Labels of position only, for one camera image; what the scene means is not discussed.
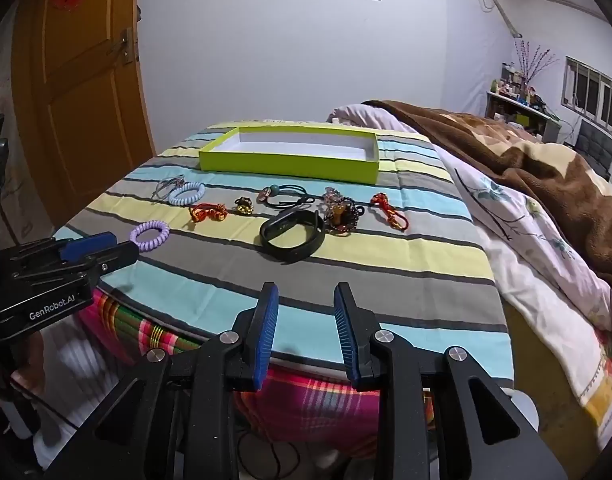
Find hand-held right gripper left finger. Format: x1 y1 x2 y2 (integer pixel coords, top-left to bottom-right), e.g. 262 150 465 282
43 281 280 480

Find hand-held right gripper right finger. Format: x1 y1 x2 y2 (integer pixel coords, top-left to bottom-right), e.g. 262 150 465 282
333 281 569 480

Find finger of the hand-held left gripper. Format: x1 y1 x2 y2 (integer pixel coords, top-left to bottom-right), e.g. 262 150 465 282
10 232 118 264
83 241 138 277

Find black wristband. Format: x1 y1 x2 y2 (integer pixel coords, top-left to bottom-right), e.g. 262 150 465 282
259 208 327 262

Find light blue spiral hair tie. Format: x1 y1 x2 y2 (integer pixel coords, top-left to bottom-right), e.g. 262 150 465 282
168 182 206 206

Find red orange knotted bracelet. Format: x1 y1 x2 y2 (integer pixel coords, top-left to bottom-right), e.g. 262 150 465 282
189 203 229 223

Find dark bead bracelet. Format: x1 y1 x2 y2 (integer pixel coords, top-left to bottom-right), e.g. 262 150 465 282
325 199 367 235

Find black beaded hair tie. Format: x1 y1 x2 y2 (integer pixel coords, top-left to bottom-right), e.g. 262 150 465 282
258 184 317 212

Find lime green cardboard box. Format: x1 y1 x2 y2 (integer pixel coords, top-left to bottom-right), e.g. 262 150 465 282
199 126 381 186

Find person's left hand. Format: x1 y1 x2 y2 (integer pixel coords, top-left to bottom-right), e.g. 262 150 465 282
0 331 47 407

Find orange wooden door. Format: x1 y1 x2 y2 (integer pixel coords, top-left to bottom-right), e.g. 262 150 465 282
10 0 157 231

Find white floral quilt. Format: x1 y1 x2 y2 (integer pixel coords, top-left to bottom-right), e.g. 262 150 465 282
327 104 612 441

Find brass door latch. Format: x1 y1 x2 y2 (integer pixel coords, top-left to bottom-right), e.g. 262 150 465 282
107 27 136 66

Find brown plush blanket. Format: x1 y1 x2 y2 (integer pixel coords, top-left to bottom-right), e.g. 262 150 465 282
361 100 612 306

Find white cluttered shelf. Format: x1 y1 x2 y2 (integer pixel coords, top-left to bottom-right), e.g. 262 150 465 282
486 62 562 136

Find black padded chair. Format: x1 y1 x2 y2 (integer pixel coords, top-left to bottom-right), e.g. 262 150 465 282
576 119 612 181

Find purple flower branches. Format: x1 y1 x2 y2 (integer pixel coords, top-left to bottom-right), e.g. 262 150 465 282
513 39 559 86

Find barred window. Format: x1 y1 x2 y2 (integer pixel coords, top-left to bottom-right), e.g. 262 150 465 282
561 56 612 143

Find purple spiral hair tie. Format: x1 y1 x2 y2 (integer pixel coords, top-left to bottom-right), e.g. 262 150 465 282
130 221 171 253

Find thin grey hair tie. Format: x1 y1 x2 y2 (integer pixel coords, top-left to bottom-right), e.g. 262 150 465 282
152 175 187 200

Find red knotted cord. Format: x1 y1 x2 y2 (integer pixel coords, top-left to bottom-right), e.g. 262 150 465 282
370 192 409 232

